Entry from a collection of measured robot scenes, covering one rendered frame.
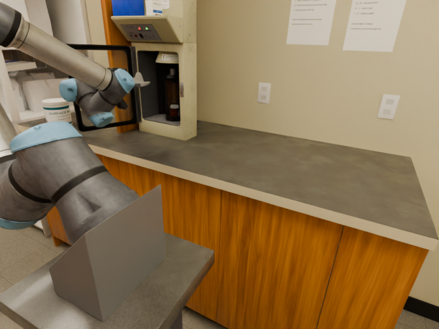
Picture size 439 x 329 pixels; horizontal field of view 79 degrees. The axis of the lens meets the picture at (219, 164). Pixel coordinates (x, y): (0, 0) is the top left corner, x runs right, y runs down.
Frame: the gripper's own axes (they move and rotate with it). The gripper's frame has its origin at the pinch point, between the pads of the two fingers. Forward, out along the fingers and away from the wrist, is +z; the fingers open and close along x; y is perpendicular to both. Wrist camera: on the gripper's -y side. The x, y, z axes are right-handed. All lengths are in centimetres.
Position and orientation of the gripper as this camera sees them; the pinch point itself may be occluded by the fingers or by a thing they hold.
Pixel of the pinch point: (138, 82)
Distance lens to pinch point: 132.2
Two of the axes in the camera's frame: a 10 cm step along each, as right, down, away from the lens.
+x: -8.8, -2.1, 4.2
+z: 4.7, -3.9, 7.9
